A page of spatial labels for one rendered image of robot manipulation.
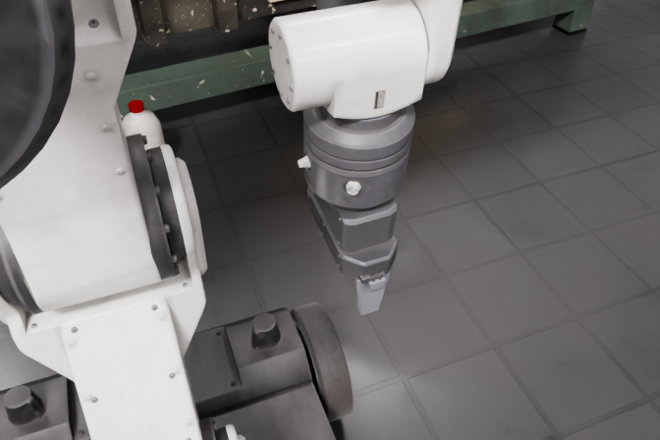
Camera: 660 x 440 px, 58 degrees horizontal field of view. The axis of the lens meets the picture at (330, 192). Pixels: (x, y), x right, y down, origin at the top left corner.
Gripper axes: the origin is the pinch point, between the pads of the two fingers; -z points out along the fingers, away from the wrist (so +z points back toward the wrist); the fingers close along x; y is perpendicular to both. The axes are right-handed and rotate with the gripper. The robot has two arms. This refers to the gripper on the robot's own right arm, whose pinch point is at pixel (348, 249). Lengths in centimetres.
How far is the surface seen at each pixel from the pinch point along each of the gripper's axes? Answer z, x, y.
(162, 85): -52, 107, 8
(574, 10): -63, 119, -142
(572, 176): -64, 48, -88
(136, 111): -48, 93, 17
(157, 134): -55, 91, 13
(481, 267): -61, 28, -47
